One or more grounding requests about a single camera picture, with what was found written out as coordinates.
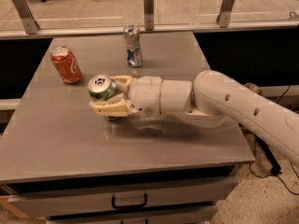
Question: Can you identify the green soda can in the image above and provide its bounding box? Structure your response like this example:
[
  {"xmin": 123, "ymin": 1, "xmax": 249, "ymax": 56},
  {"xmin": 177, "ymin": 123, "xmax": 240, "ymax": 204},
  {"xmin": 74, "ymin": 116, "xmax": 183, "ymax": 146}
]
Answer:
[{"xmin": 88, "ymin": 74, "xmax": 120, "ymax": 105}]

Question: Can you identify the left metal bracket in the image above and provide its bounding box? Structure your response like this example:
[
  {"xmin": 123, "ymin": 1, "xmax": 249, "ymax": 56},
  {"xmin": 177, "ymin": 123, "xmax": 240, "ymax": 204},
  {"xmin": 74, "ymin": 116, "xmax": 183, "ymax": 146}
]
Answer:
[{"xmin": 12, "ymin": 0, "xmax": 39, "ymax": 35}]

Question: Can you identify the lower grey drawer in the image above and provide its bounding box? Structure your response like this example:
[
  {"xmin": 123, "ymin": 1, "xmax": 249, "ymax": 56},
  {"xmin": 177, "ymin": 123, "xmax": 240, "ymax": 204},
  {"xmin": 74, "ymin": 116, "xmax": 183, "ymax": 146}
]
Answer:
[{"xmin": 46, "ymin": 205, "xmax": 218, "ymax": 224}]

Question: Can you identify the right metal bracket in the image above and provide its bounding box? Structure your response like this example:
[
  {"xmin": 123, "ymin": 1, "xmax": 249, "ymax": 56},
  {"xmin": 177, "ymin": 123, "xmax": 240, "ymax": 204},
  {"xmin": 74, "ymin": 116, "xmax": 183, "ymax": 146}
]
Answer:
[{"xmin": 217, "ymin": 0, "xmax": 235, "ymax": 28}]

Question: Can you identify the middle metal bracket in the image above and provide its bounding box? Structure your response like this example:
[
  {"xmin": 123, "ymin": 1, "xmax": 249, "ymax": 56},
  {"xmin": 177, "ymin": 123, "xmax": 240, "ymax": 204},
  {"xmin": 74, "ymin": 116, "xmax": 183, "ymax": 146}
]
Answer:
[{"xmin": 143, "ymin": 0, "xmax": 154, "ymax": 31}]

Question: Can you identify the orange tape roll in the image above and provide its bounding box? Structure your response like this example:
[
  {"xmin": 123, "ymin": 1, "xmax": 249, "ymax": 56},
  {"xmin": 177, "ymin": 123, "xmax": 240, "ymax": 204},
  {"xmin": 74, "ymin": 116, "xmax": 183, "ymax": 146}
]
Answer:
[{"xmin": 245, "ymin": 83, "xmax": 262, "ymax": 94}]

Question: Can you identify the upper grey drawer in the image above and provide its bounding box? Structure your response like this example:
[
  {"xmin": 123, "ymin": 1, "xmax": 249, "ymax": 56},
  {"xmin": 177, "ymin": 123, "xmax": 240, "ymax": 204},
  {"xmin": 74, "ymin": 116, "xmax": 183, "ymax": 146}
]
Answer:
[{"xmin": 8, "ymin": 176, "xmax": 237, "ymax": 217}]

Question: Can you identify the metal bracket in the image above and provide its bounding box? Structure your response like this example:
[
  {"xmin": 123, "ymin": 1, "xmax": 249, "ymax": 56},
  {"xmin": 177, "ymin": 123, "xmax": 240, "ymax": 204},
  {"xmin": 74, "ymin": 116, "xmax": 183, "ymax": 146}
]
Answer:
[
  {"xmin": 217, "ymin": 0, "xmax": 235, "ymax": 28},
  {"xmin": 12, "ymin": 0, "xmax": 39, "ymax": 35},
  {"xmin": 143, "ymin": 0, "xmax": 154, "ymax": 31}
]

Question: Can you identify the crushed red coke can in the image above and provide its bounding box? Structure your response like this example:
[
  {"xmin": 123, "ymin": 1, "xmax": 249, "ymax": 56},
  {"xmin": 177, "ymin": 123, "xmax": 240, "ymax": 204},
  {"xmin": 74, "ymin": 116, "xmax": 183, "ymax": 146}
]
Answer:
[{"xmin": 50, "ymin": 47, "xmax": 82, "ymax": 84}]

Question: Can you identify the black metal stand leg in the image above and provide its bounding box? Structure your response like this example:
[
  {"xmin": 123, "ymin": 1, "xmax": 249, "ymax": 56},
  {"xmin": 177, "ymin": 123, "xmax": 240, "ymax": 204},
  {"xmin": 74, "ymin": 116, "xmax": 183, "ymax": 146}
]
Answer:
[{"xmin": 256, "ymin": 137, "xmax": 281, "ymax": 175}]

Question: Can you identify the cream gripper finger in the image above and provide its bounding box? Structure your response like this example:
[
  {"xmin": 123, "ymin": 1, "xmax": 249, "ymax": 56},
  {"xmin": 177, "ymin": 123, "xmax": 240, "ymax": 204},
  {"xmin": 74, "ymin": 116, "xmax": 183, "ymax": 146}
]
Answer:
[
  {"xmin": 110, "ymin": 76, "xmax": 136, "ymax": 97},
  {"xmin": 90, "ymin": 98, "xmax": 137, "ymax": 118}
]

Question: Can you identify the black floor cable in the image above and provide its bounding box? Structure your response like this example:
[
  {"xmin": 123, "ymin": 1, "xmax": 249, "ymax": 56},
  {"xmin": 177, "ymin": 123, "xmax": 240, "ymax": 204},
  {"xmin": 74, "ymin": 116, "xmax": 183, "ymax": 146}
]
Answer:
[{"xmin": 248, "ymin": 84, "xmax": 299, "ymax": 196}]

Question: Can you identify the crushed silver redbull can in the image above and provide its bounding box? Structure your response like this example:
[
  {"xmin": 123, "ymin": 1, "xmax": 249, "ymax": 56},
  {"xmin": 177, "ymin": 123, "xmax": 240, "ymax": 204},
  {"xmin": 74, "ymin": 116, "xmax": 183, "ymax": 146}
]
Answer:
[{"xmin": 123, "ymin": 24, "xmax": 142, "ymax": 68}]

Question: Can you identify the black drawer handle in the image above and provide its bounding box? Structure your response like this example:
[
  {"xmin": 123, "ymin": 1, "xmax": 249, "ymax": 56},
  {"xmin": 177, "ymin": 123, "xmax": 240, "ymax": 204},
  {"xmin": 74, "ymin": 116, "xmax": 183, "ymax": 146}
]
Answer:
[{"xmin": 111, "ymin": 194, "xmax": 148, "ymax": 210}]

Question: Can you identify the grey drawer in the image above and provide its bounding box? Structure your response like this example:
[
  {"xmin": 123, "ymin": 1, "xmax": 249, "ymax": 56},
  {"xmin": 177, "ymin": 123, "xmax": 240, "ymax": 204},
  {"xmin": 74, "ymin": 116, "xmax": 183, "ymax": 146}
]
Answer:
[
  {"xmin": 46, "ymin": 205, "xmax": 218, "ymax": 224},
  {"xmin": 8, "ymin": 176, "xmax": 237, "ymax": 217}
]

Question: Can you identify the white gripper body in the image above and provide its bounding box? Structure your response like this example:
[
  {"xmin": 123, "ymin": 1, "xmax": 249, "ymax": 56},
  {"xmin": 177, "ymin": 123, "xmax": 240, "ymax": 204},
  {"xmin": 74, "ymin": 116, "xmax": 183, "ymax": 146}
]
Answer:
[{"xmin": 129, "ymin": 76, "xmax": 163, "ymax": 115}]

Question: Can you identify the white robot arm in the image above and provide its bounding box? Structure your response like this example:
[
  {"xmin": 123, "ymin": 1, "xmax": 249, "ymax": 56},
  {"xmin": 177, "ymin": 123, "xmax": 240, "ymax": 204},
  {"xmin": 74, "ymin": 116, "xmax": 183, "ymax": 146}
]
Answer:
[{"xmin": 88, "ymin": 70, "xmax": 299, "ymax": 166}]

